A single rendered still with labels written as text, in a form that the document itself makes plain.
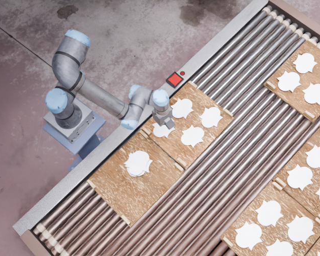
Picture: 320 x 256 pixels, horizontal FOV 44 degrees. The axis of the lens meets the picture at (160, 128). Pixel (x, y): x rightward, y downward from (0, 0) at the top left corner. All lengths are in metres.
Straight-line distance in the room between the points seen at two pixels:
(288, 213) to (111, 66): 2.05
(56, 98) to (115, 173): 0.50
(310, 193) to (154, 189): 0.81
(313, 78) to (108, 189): 1.33
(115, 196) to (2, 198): 1.40
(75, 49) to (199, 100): 0.86
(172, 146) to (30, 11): 2.34
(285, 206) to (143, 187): 0.74
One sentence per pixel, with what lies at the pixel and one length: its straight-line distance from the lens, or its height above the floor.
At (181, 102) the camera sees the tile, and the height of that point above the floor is 0.95.
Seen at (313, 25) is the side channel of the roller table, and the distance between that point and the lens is 2.69.
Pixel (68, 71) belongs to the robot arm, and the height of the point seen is 1.57.
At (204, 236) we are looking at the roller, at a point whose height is 0.92.
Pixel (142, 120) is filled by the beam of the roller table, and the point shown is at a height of 0.91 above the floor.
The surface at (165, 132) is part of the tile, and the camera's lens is 2.23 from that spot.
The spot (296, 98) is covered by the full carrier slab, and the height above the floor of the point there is 0.94.
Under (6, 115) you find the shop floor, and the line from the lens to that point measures 3.61.
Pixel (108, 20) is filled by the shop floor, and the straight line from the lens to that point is 3.84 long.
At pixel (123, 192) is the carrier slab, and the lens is 2.16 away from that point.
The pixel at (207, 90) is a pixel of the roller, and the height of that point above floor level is 0.92.
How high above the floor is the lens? 3.03
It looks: 68 degrees down
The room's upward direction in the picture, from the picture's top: 7 degrees counter-clockwise
